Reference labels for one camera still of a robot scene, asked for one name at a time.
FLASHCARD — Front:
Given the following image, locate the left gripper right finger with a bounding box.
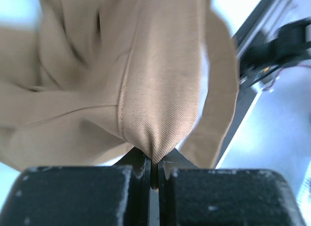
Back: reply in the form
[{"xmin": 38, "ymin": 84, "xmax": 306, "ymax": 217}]
[{"xmin": 157, "ymin": 150, "xmax": 305, "ymax": 226}]

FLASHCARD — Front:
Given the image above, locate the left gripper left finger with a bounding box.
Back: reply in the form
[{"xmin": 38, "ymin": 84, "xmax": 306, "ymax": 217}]
[{"xmin": 0, "ymin": 148, "xmax": 151, "ymax": 226}]

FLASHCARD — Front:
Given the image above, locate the tan cloth garment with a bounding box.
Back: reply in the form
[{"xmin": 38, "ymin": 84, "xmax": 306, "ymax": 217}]
[{"xmin": 0, "ymin": 0, "xmax": 239, "ymax": 171}]

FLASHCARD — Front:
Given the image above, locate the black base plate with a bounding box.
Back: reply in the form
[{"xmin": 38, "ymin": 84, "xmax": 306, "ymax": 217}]
[{"xmin": 216, "ymin": 0, "xmax": 311, "ymax": 168}]

